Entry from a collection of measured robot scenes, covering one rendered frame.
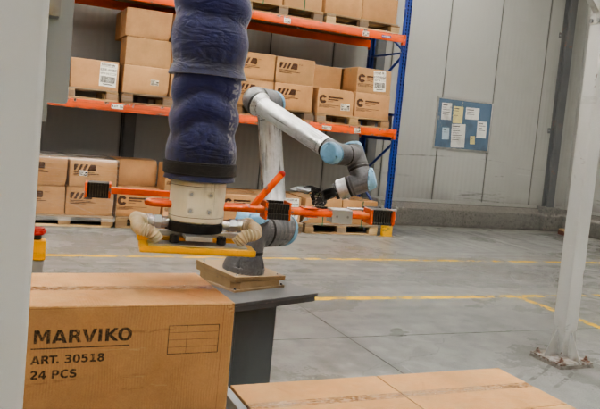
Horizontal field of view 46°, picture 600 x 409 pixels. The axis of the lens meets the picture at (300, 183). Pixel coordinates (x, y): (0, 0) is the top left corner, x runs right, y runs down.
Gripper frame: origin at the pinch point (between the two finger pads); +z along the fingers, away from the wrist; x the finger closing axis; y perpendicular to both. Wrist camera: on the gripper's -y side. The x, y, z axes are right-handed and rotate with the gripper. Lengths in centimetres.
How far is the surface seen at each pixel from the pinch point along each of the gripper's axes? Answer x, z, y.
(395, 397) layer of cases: 78, -21, 48
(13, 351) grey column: 12, 4, 215
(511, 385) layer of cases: 95, -61, 14
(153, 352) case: 29, 30, 117
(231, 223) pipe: 1, 4, 90
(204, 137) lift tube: -25, -1, 104
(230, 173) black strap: -13, -3, 97
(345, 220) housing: 12, -28, 76
